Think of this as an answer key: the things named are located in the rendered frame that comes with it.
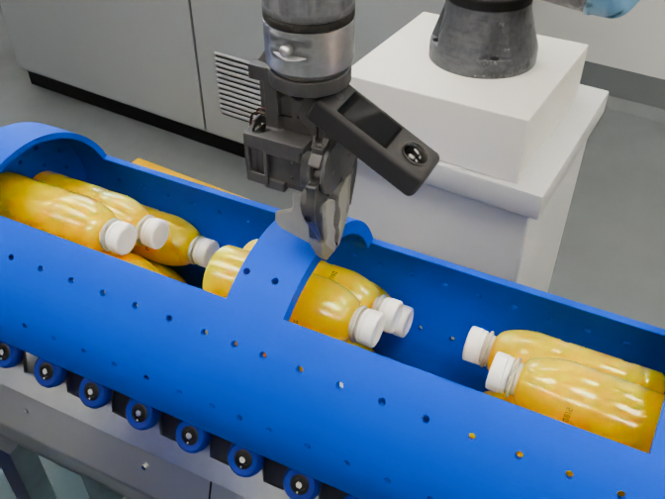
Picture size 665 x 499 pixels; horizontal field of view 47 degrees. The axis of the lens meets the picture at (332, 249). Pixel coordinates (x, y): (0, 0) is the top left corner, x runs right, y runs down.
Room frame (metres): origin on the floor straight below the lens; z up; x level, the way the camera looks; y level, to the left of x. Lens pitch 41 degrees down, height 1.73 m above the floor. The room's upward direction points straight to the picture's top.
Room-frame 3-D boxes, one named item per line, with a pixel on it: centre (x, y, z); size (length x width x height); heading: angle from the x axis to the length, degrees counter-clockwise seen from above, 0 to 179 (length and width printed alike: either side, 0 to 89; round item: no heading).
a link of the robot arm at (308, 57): (0.59, 0.02, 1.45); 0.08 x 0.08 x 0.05
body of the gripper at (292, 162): (0.59, 0.03, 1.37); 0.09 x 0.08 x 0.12; 64
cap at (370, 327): (0.55, -0.04, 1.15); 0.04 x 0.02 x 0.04; 154
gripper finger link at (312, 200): (0.56, 0.01, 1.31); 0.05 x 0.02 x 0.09; 154
